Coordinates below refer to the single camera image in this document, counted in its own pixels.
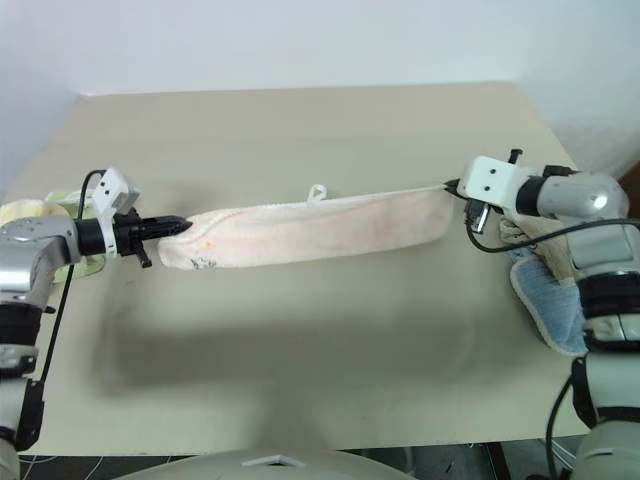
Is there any pale pink towel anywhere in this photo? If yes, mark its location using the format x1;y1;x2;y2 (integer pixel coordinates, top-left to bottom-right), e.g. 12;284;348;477
158;182;455;274

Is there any thin white wire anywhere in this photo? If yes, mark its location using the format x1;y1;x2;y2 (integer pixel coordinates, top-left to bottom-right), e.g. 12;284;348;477
19;441;107;480

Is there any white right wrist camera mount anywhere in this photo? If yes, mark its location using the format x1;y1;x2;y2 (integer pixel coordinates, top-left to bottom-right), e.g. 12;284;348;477
457;154;532;211

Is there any grey rounded robot torso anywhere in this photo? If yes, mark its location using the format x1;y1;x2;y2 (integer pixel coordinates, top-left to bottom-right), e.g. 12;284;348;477
115;433;417;480

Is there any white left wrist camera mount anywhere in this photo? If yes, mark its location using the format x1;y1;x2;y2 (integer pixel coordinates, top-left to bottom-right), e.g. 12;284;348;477
91;167;142;257

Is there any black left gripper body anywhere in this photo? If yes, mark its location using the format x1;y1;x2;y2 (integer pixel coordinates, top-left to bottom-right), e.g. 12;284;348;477
114;210;154;270

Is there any beige towel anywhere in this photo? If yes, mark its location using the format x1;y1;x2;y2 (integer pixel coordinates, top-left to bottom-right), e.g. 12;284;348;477
498;214;581;288

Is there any brown furniture piece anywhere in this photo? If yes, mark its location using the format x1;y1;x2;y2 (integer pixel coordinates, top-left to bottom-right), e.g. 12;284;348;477
617;157;640;195

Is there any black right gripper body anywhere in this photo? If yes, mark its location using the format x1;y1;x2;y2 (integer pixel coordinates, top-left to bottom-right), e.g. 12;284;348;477
463;197;494;235

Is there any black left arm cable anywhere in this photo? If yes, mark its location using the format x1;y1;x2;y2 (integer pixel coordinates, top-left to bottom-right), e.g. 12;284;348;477
37;169;109;386

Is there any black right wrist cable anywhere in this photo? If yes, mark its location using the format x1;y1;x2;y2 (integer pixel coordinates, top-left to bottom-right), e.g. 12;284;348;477
464;212;631;254

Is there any light blue towel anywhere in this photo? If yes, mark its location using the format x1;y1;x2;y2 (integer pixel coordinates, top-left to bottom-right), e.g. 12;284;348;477
508;248;589;357

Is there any pale yellow towel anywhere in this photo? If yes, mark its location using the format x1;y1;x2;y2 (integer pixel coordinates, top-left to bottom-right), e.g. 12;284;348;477
0;197;69;227

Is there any dark table leg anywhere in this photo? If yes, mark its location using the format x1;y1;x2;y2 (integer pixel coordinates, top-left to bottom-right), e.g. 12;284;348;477
480;439;512;480

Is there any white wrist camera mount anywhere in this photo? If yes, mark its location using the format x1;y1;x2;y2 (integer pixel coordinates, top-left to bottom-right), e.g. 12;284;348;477
457;154;532;211
91;167;142;257

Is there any black right shoulder cable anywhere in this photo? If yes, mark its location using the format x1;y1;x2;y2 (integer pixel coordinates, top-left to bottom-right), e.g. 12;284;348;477
546;357;589;480

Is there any light green towel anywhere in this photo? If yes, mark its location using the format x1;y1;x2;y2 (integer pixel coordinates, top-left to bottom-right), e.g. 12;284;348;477
45;187;109;281

